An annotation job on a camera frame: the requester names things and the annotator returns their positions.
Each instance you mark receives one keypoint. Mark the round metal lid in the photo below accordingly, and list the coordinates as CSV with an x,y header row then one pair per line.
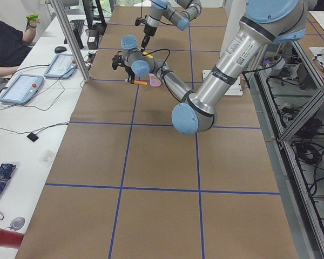
x,y
17,223

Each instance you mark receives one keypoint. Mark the red cylinder bottle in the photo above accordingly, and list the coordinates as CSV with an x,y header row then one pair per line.
x,y
10,239

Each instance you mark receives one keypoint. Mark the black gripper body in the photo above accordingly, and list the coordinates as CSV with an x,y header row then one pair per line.
x,y
146,33
128,73

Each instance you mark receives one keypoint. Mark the near teach pendant tablet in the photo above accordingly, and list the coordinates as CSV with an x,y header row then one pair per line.
x,y
22,89

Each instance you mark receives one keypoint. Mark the teach pendant tablet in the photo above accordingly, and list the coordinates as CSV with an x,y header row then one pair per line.
x,y
62,67
22,89

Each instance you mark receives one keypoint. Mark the black keyboard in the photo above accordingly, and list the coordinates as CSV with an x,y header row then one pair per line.
x,y
78,24

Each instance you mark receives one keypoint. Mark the person in black shirt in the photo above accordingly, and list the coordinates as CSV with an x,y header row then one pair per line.
x,y
15,45

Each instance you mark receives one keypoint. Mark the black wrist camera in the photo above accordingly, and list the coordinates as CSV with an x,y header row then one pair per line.
x,y
139,21
117,61

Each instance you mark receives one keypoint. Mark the small black puck device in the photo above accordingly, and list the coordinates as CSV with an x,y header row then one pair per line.
x,y
32,136

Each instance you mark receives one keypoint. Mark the orange marker pen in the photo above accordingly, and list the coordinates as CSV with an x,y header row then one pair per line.
x,y
140,82

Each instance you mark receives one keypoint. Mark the black water bottle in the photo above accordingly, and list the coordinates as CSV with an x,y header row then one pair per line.
x,y
77,36

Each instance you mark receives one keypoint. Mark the far teach pendant tablet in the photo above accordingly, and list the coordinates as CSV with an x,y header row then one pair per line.
x,y
62,67

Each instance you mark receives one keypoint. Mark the black computer mouse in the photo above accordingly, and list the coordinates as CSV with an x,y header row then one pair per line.
x,y
60,49

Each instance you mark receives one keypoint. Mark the yellow marker pen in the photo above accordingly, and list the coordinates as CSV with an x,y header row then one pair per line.
x,y
147,55

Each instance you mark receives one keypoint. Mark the aluminium frame post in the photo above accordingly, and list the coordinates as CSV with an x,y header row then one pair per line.
x,y
71,38

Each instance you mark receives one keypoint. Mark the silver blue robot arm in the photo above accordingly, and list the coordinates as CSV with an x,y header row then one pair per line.
x,y
159,9
264,22

